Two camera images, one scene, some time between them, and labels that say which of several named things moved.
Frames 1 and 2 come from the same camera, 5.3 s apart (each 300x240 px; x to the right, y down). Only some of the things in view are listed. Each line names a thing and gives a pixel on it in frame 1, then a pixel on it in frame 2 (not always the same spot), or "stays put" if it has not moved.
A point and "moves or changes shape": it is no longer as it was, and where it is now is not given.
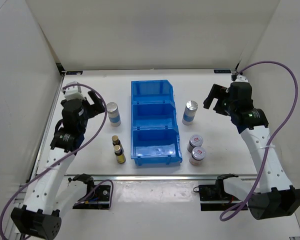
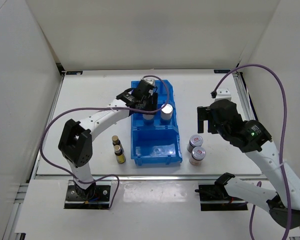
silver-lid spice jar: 114,114 moves or changes shape
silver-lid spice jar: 189,113 → 166,114
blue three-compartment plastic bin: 154,136 stays put
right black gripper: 217,92 → 203,113
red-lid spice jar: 195,141 stays put
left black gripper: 93,111 → 152,107
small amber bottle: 119,155 stays put
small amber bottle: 116,141 stays put
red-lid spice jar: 198,154 stays put
